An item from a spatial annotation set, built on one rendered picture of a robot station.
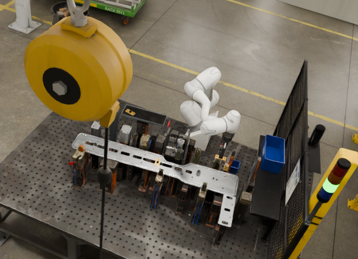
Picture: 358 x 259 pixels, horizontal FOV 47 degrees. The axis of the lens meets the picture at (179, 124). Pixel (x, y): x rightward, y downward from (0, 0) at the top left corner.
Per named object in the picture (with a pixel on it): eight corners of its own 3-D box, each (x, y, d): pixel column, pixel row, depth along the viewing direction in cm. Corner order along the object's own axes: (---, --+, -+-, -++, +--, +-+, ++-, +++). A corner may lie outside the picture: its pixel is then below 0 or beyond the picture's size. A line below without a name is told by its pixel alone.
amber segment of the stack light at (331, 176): (327, 183, 213) (332, 175, 209) (326, 173, 218) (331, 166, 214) (340, 186, 212) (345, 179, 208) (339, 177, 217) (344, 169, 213)
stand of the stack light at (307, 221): (298, 229, 241) (338, 164, 203) (298, 220, 246) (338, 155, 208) (310, 233, 241) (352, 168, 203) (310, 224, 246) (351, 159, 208)
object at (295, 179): (284, 207, 299) (299, 179, 278) (285, 184, 316) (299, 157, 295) (287, 208, 299) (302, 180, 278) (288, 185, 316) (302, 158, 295)
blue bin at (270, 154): (260, 169, 340) (265, 158, 331) (261, 144, 363) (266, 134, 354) (279, 173, 339) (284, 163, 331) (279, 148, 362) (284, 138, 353)
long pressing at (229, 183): (68, 150, 329) (68, 148, 328) (79, 131, 345) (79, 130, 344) (235, 197, 319) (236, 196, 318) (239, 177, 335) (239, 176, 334)
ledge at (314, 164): (297, 172, 294) (306, 156, 283) (298, 140, 321) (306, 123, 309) (318, 178, 293) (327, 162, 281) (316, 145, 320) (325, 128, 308)
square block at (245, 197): (229, 225, 334) (241, 198, 310) (231, 217, 340) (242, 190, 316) (239, 228, 333) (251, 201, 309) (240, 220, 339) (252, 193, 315)
